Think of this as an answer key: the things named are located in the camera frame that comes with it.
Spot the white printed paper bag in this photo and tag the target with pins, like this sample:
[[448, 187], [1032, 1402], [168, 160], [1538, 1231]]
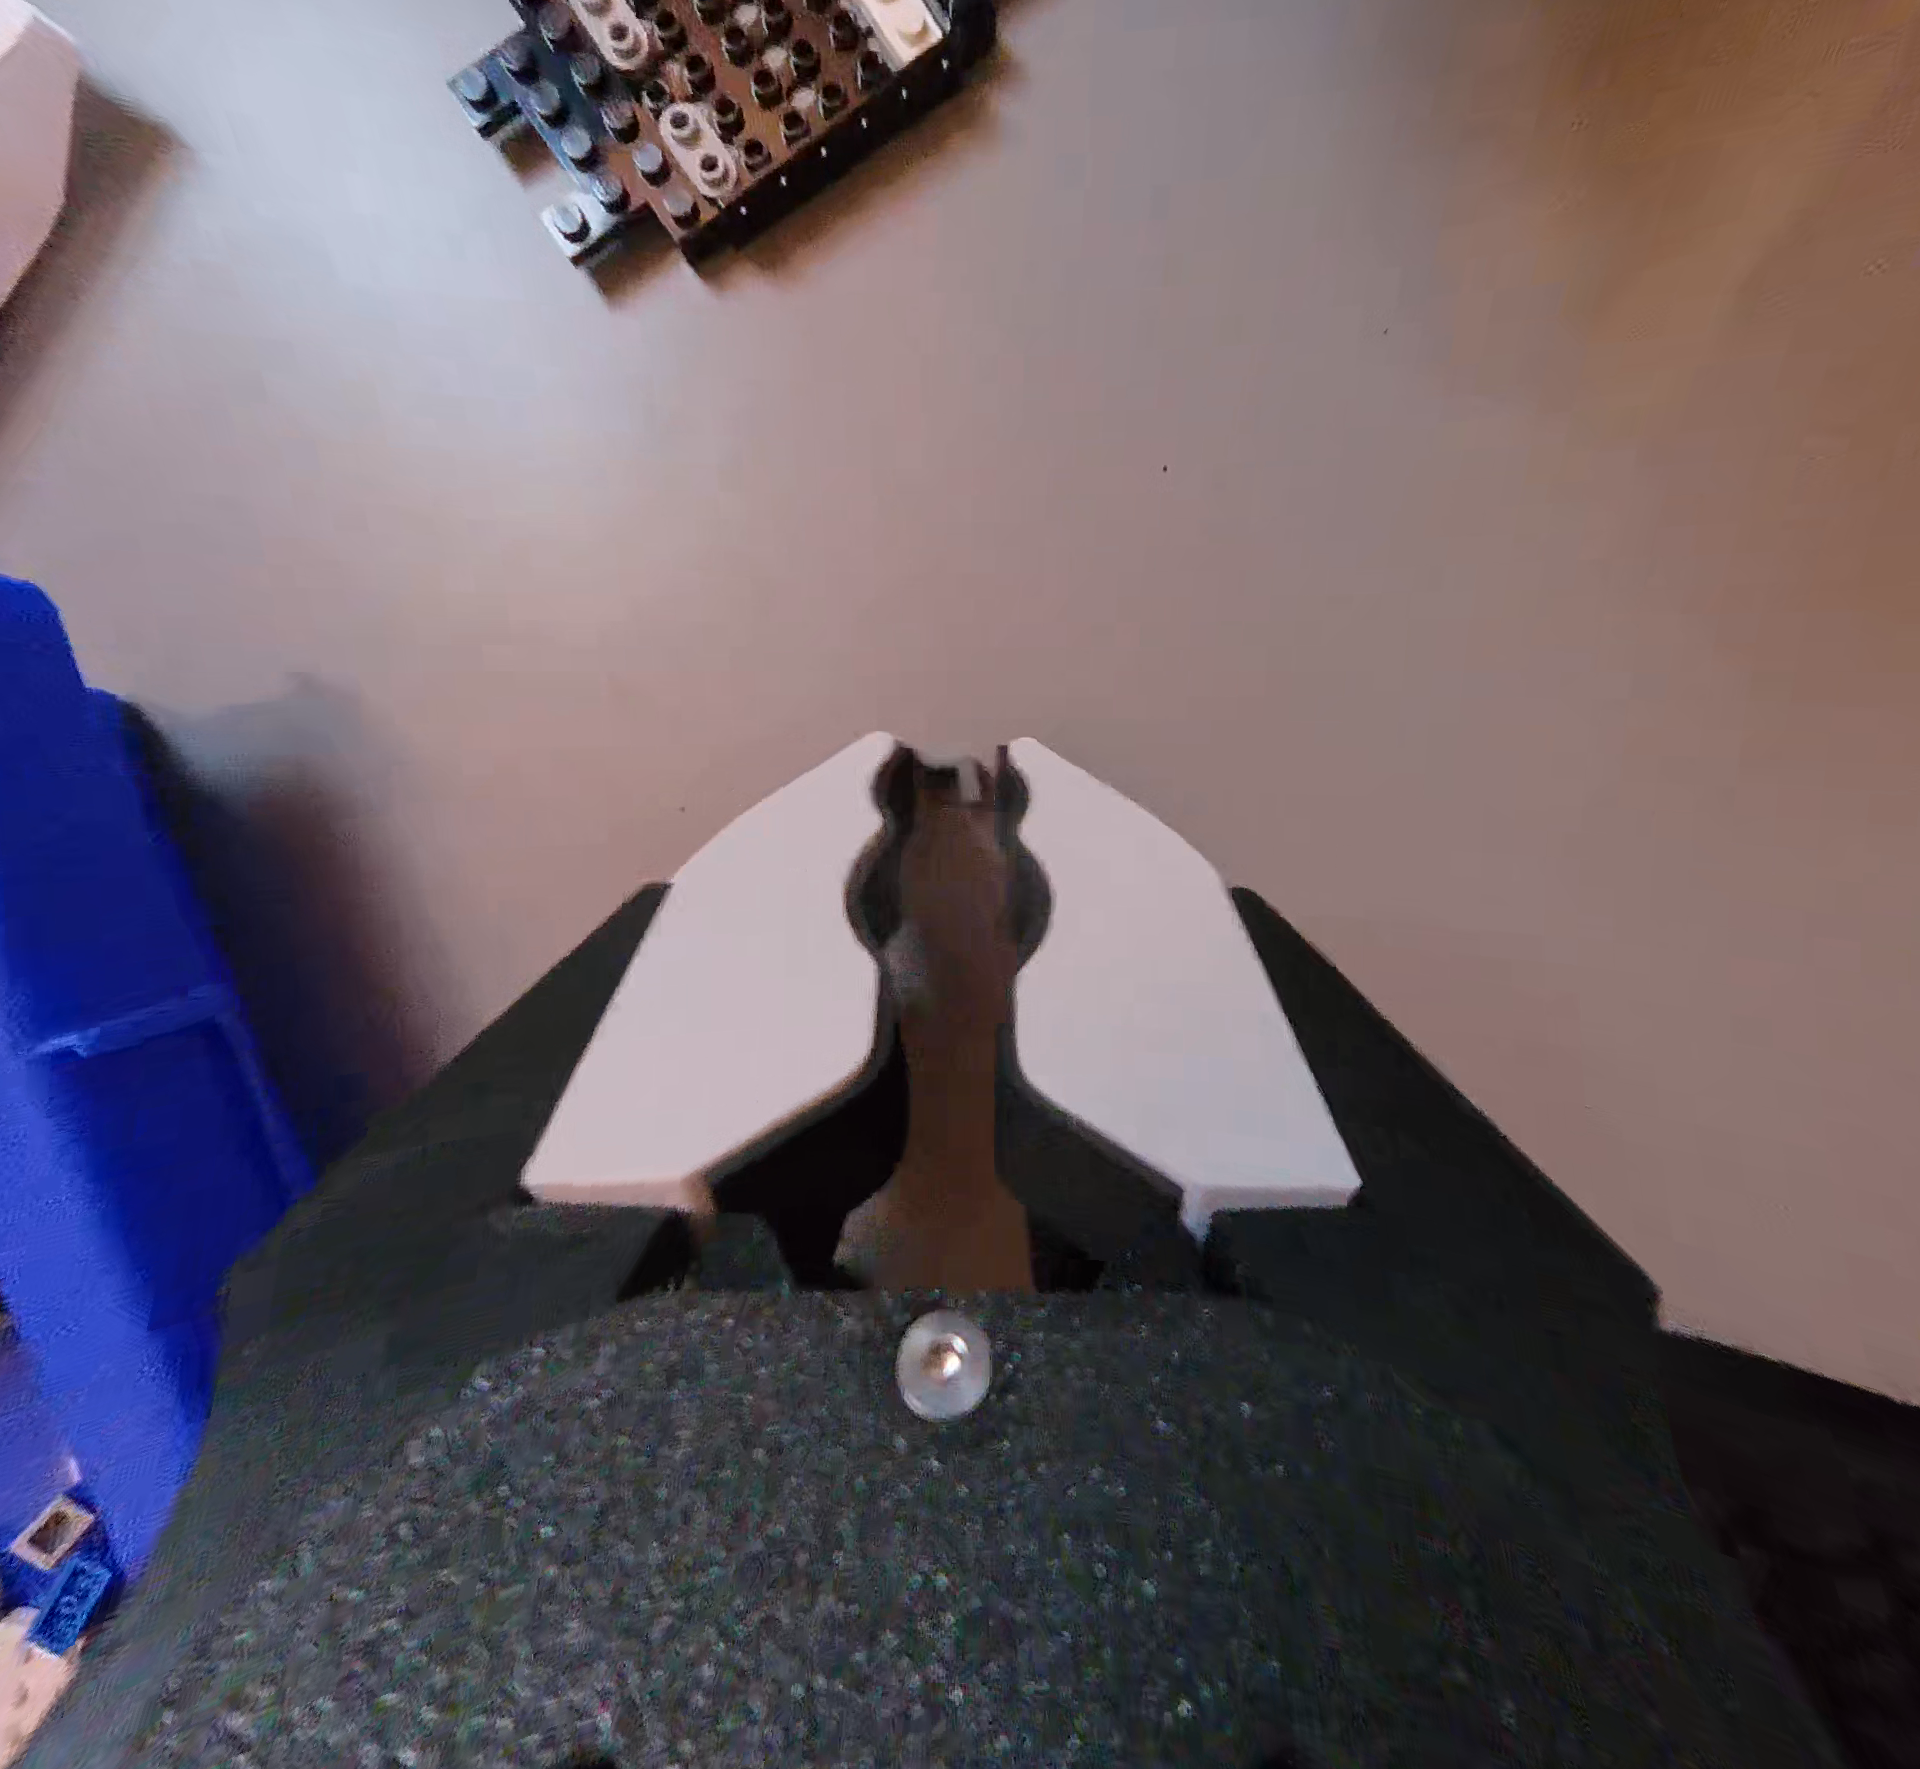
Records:
[[24, 134]]

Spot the blue plastic bin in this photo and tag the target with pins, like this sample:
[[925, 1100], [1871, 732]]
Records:
[[120, 1108]]

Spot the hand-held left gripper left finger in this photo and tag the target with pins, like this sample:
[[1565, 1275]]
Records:
[[706, 1036]]

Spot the black lego car chassis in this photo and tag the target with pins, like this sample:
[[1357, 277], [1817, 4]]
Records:
[[751, 59]]

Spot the heap of loose lego parts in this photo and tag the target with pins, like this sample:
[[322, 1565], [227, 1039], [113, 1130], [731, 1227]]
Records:
[[56, 1584]]

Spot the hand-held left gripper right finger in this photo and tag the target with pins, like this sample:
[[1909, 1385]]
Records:
[[1186, 1036]]

